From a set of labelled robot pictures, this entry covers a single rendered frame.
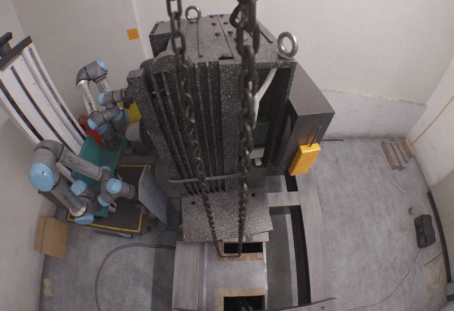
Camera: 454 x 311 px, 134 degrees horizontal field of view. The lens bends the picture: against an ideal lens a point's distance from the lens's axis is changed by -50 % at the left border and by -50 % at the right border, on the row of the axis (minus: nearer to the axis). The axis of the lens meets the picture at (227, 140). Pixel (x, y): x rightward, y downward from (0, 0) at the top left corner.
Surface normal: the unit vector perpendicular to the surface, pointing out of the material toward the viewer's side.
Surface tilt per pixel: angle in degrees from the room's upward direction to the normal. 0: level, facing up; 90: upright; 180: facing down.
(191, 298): 0
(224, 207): 0
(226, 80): 90
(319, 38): 90
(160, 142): 90
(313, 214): 0
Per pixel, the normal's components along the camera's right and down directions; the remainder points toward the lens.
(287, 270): -0.01, -0.62
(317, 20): 0.00, 0.78
